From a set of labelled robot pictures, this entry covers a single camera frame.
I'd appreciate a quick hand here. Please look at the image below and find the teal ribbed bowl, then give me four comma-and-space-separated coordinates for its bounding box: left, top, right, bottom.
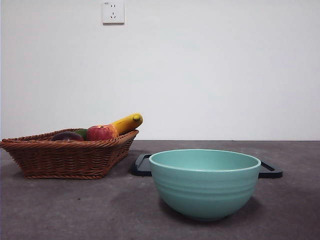
148, 148, 262, 222

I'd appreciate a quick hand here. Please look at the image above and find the dark red plum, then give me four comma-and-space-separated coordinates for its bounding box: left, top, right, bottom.
51, 131, 85, 142

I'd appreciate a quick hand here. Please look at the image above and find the yellow banana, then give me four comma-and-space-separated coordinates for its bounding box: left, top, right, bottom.
109, 112, 144, 136

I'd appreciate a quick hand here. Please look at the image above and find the black rectangular tray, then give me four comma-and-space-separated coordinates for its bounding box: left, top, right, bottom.
131, 153, 284, 179

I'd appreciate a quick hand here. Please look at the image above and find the red apple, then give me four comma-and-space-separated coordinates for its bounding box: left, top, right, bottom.
86, 124, 120, 141

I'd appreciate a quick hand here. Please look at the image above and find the green avocado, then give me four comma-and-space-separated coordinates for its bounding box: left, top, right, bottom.
73, 128, 89, 140

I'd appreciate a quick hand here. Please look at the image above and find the brown wicker basket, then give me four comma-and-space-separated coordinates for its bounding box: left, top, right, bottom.
0, 128, 140, 180

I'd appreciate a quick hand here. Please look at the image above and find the white wall socket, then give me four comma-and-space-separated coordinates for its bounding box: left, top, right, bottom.
102, 0, 125, 25

